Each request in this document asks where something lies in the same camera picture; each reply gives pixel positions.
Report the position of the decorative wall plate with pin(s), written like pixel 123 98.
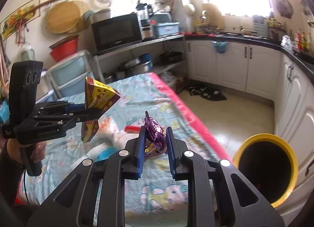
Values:
pixel 285 8

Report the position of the black frying pan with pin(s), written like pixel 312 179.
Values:
pixel 170 56

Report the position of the yellow brown paper carton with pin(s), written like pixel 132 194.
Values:
pixel 98 97

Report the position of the black kitchen countertop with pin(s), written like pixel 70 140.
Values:
pixel 257 39

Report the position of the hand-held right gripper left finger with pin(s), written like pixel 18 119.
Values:
pixel 140 154

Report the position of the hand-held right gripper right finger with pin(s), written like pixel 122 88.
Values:
pixel 172 158

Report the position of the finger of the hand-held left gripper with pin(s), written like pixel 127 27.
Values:
pixel 90 114
pixel 76 106

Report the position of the pale green hanging container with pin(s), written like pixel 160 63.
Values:
pixel 27 52

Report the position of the person's left hand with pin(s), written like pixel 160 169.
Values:
pixel 38 152

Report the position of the plastic drawer cabinet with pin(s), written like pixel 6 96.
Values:
pixel 71 70

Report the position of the yellow rimmed bin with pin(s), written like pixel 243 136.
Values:
pixel 267 168

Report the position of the blue plastic dish box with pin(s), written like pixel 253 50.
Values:
pixel 165 30

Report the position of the black blender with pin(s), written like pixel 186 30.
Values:
pixel 144 18

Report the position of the dark floor mat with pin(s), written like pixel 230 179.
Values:
pixel 208 93

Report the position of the blue hanging basket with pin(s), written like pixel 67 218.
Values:
pixel 219 47

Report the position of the purple snack wrapper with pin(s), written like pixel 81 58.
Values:
pixel 154 131

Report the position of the pale cutting board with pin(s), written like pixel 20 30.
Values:
pixel 215 14

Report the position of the red cylindrical packet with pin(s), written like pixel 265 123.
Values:
pixel 132 129

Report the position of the red plastic basin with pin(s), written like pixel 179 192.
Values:
pixel 64 50

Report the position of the steel cooking pot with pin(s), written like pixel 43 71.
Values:
pixel 136 66

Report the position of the printed pale blue bed sheet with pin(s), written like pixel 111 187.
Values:
pixel 137 94

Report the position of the black microwave oven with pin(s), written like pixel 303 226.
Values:
pixel 115 33

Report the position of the food wall poster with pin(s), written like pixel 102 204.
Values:
pixel 19 17

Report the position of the white kitchen cabinets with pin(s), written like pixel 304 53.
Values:
pixel 233 65

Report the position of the round bamboo tray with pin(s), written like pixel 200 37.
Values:
pixel 62 17

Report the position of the pale blue utensil organizer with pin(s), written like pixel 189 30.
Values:
pixel 260 27

